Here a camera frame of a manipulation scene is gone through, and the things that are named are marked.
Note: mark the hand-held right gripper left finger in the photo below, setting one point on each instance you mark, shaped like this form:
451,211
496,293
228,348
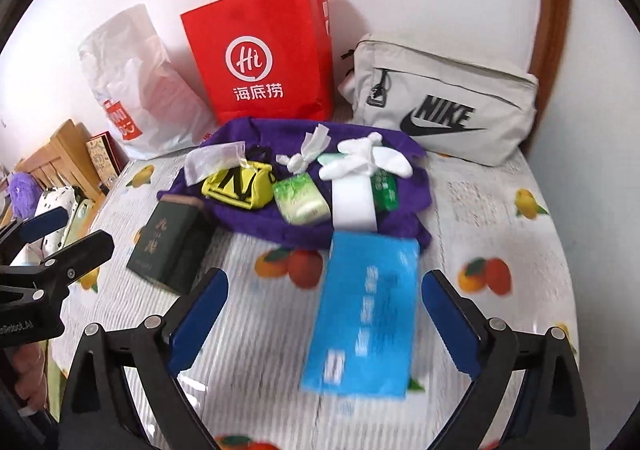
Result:
195,320

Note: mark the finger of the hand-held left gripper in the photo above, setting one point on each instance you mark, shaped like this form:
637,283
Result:
85,250
42,222

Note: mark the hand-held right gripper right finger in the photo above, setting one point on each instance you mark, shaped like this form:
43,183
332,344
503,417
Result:
452,325

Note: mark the dark green tea tin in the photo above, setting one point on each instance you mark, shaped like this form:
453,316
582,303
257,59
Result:
165,250

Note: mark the blue tissue pack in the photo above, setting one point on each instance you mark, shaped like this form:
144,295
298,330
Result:
360,310

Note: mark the purple towel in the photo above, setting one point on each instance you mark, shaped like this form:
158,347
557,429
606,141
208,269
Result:
235,215

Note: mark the yellow black pouch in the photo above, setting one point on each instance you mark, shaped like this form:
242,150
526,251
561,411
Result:
225,185

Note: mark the small green tissue pack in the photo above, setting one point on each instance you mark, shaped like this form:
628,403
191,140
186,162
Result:
300,202

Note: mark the white green wet wipes pack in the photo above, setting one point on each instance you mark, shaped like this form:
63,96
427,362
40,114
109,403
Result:
352,200

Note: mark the white knotted cloth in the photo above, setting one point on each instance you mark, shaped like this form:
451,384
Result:
300,161

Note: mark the white gloves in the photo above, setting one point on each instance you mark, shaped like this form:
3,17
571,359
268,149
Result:
360,150

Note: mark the person's left hand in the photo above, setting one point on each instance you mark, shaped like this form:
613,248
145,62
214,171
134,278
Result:
32,375

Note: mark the white spotted pillow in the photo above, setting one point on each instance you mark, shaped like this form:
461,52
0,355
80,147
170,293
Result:
55,197

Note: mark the purple plush toy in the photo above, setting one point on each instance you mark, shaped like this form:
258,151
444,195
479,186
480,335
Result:
22,192

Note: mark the fruit print tablecloth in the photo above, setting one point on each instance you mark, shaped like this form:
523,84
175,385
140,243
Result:
260,340

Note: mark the wooden headboard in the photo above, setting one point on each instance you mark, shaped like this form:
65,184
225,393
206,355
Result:
65,145

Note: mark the brown patterned box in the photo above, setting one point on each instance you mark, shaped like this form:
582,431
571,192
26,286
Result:
102,158

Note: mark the white plastic shopping bag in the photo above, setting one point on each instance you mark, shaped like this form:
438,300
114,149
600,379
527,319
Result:
140,80

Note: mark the mint green cloth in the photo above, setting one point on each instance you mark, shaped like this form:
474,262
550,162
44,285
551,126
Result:
332,160

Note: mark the grey waist bag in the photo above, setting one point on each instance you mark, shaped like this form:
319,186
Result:
450,75

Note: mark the red paper bag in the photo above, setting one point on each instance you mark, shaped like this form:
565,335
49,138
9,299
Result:
260,30

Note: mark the brown wooden door frame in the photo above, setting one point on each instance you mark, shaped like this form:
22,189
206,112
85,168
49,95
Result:
550,5

